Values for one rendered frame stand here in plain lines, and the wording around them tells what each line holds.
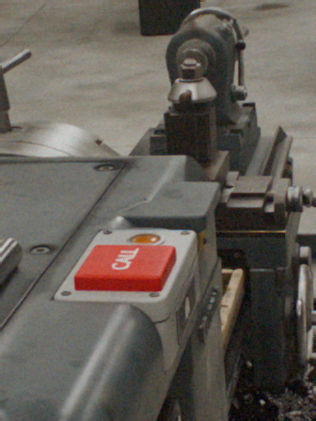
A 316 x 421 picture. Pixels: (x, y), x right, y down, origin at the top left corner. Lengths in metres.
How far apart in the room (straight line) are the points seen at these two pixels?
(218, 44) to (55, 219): 1.48
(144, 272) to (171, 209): 0.16
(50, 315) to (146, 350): 0.07
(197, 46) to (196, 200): 1.43
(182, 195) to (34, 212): 0.12
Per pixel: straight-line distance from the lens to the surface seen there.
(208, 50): 2.37
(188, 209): 0.92
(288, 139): 2.64
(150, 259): 0.79
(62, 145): 1.24
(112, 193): 0.97
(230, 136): 2.34
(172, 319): 0.77
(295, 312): 1.88
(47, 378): 0.66
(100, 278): 0.77
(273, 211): 1.84
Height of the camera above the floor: 1.55
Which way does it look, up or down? 19 degrees down
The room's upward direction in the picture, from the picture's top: 4 degrees counter-clockwise
